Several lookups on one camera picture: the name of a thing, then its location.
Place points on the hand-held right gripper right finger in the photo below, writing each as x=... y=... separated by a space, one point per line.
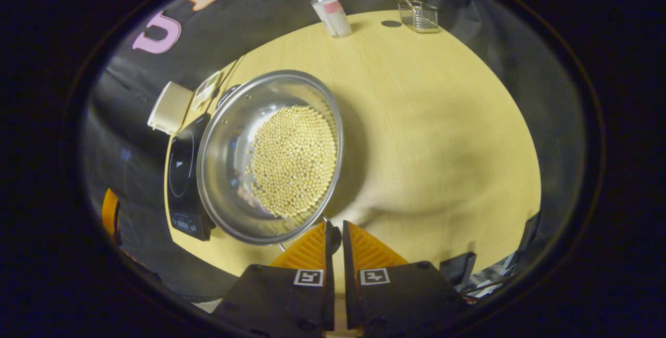
x=347 y=286

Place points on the black induction cooktop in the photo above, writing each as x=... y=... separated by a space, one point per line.
x=182 y=171

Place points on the small black round disc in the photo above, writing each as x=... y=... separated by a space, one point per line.
x=391 y=23

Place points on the white toaster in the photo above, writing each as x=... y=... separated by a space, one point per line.
x=170 y=108

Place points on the white divided dish with beans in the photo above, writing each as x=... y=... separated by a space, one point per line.
x=206 y=90

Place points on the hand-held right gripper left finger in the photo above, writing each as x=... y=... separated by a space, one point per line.
x=329 y=296

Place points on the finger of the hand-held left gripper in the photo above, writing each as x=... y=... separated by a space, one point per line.
x=111 y=216

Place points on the pile of yellow beans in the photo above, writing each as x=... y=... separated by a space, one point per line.
x=294 y=164

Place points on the dark flat panel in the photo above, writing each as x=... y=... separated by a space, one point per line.
x=458 y=270
x=528 y=239

